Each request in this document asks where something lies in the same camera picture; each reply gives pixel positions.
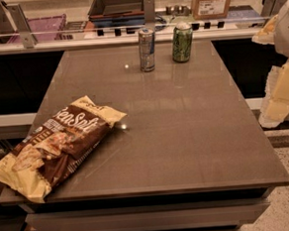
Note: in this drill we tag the middle metal railing bracket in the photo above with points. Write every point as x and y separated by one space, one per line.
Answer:
149 13

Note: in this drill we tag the left metal railing bracket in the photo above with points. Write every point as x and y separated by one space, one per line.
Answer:
26 36

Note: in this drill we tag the cardboard box with label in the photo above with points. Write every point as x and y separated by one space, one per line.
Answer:
210 9

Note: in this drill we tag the green soda can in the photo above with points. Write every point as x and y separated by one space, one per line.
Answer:
181 43

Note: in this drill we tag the dark open tray box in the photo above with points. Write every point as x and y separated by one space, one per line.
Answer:
111 8

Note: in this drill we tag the purple plastic crate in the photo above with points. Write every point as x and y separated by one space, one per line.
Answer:
47 29

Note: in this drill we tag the silver blue energy drink can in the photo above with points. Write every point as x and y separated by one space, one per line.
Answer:
146 48

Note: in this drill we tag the brown sea salt chip bag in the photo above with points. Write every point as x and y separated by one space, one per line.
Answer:
55 150

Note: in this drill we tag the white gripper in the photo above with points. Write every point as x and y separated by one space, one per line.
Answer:
287 33

